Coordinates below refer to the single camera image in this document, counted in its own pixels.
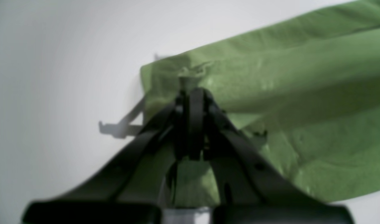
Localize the green T-shirt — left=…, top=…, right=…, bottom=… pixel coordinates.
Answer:
left=140, top=0, right=380, bottom=202

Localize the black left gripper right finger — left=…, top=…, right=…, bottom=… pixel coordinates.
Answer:
left=188, top=88, right=354, bottom=224

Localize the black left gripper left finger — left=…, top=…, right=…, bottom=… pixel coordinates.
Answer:
left=22, top=93, right=189, bottom=224

